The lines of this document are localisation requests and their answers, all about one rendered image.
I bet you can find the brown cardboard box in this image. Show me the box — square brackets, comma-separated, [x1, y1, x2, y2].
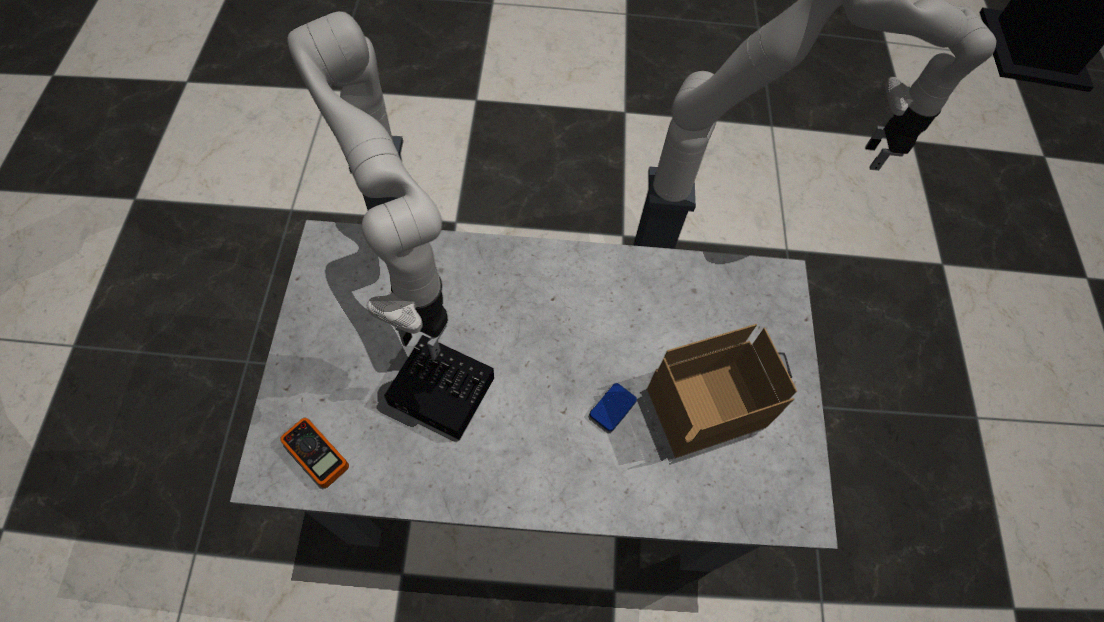
[647, 324, 797, 458]

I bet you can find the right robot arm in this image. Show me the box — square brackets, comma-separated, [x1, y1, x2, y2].
[287, 11, 442, 289]

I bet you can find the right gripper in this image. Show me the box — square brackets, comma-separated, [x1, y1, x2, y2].
[367, 267, 448, 360]

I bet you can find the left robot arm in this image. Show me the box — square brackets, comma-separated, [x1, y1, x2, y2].
[652, 0, 996, 202]

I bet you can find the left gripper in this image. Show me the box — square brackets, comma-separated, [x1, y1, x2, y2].
[866, 77, 949, 171]

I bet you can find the black lighting desk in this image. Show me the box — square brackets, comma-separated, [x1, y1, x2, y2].
[384, 335, 493, 440]

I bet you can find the orange digital multimeter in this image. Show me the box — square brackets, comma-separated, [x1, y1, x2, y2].
[282, 418, 349, 488]

